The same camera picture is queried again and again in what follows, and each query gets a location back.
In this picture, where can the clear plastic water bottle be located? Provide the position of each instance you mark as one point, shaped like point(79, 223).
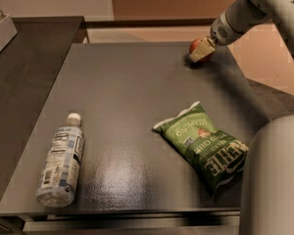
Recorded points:
point(59, 177)

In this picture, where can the red apple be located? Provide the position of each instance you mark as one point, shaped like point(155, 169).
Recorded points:
point(196, 48)

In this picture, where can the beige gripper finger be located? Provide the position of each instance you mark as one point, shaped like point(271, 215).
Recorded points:
point(202, 50)

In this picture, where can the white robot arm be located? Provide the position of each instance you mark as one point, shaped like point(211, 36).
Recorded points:
point(267, 194)

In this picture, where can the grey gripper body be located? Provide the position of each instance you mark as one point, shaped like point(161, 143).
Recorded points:
point(220, 33)

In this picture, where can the dark side counter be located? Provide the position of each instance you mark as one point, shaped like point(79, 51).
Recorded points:
point(28, 68)

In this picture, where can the green jalapeno chip bag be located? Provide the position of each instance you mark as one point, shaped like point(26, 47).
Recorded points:
point(215, 154)

